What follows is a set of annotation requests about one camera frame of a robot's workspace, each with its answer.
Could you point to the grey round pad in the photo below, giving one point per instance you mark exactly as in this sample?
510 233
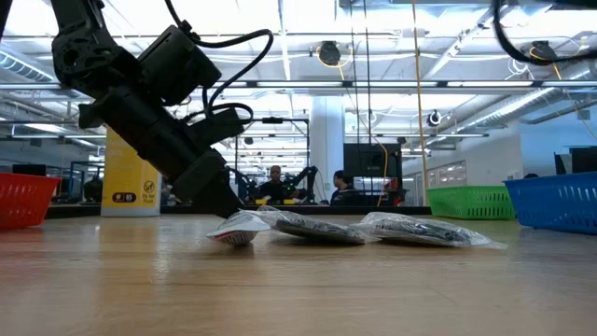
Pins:
317 228
420 231

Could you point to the person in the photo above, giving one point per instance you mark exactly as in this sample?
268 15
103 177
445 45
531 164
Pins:
342 191
275 186

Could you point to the silver ventilation duct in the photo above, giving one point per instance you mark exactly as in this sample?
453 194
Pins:
513 109

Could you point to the black background robot arm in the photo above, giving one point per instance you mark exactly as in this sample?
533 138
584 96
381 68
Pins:
240 181
301 179

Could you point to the black aluminium table frame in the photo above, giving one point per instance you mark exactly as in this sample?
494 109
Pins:
74 211

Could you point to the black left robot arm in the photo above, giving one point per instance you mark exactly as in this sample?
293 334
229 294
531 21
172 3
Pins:
84 51

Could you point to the green plastic basket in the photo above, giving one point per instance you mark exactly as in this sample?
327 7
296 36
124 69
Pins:
466 203

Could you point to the white small toothpaste tube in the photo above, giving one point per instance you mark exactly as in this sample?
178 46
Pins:
238 231

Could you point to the black monitor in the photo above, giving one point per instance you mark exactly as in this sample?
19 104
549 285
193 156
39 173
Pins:
373 161
583 161
28 169

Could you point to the red plastic basket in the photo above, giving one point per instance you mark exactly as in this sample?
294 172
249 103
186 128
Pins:
25 200

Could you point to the black background frame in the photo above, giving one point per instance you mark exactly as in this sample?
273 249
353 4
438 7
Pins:
273 120

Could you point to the white building column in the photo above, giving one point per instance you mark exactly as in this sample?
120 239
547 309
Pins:
326 140

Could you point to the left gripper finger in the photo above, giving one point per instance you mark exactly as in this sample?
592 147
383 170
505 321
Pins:
219 200

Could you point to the blue plastic basket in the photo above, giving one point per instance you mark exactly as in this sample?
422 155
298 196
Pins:
555 205

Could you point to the yellow wipes canister white lid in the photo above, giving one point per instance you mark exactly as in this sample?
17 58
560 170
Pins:
126 177

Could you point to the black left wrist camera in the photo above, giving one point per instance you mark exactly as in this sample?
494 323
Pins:
219 127

